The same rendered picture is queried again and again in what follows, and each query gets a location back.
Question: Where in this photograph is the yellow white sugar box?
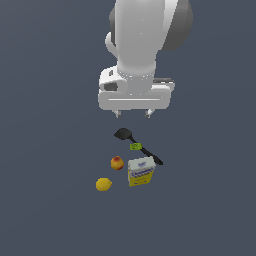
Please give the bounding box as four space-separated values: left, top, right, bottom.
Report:
127 155 157 188

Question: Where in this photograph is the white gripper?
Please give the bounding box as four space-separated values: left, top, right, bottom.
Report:
97 65 176 119

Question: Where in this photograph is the black spatula with green label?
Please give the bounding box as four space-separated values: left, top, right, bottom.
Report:
113 127 164 166

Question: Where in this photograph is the red yellow peach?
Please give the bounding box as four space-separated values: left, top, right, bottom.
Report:
110 155 125 171

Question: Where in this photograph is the yellow lemon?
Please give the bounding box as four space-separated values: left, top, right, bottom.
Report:
95 177 113 192

